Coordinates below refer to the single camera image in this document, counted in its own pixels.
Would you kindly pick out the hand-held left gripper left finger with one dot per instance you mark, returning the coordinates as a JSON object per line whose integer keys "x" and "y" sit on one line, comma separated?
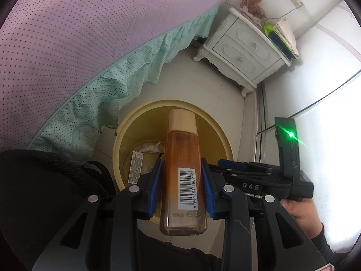
{"x": 153, "y": 189}

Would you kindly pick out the white crumpled tissue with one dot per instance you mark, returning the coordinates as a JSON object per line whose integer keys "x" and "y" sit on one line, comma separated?
{"x": 151, "y": 147}

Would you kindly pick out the green folder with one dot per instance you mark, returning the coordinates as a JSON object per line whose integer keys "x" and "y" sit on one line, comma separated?
{"x": 268, "y": 28}

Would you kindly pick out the white sliding wardrobe door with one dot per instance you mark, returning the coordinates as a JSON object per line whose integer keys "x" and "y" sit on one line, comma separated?
{"x": 324, "y": 90}

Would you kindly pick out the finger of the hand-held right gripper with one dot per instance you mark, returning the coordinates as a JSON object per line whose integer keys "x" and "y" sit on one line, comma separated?
{"x": 228, "y": 163}
{"x": 239, "y": 172}

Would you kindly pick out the yellow plastic trash bin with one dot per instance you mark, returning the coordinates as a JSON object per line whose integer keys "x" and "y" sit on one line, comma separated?
{"x": 214, "y": 135}

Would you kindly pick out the white carved nightstand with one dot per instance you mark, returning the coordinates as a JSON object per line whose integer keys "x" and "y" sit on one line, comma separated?
{"x": 245, "y": 50}

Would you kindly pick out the person's black pants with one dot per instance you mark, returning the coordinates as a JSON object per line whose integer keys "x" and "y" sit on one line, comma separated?
{"x": 42, "y": 189}

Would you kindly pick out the brown plush doll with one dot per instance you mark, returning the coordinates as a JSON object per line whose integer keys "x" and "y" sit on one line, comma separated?
{"x": 252, "y": 4}

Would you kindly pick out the blue book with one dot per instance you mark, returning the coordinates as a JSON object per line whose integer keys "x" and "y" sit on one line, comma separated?
{"x": 280, "y": 46}

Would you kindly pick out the white paper stack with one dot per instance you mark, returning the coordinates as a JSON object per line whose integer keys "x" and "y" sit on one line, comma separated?
{"x": 286, "y": 31}

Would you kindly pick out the amber liquid glass bottle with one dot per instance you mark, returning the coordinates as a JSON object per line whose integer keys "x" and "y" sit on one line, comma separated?
{"x": 180, "y": 152}

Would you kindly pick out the bed with purple cover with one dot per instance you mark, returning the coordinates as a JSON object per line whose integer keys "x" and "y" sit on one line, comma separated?
{"x": 70, "y": 48}

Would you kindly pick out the white blue milk carton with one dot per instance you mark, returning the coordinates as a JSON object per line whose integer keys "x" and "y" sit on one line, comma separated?
{"x": 136, "y": 166}

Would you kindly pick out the person's right forearm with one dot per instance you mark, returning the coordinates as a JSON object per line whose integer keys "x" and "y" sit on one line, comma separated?
{"x": 324, "y": 245}

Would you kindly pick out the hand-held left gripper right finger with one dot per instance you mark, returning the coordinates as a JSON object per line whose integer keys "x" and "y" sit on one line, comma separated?
{"x": 207, "y": 192}

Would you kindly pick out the person's right hand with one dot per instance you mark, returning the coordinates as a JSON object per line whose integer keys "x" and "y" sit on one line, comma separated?
{"x": 303, "y": 214}

